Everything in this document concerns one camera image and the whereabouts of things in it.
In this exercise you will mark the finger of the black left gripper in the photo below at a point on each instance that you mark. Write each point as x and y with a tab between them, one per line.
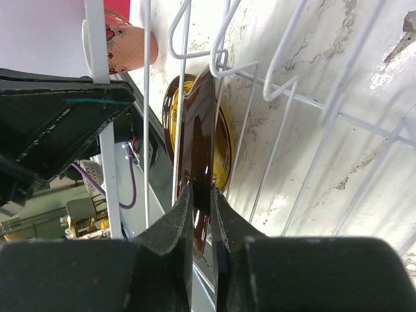
47	122

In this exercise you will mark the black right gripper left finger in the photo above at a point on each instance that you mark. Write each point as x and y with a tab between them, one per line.
151	272

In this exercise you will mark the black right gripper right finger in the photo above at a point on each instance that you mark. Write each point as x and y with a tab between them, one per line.
255	272

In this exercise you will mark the pink coffee mug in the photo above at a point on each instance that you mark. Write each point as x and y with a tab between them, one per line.
125	43

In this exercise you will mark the yellow patterned black plate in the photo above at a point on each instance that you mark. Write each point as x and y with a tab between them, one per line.
224	154

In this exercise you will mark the red folder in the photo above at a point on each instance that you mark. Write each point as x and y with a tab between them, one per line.
137	13

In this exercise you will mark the clear wire dish rack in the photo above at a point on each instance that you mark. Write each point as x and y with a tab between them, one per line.
327	136

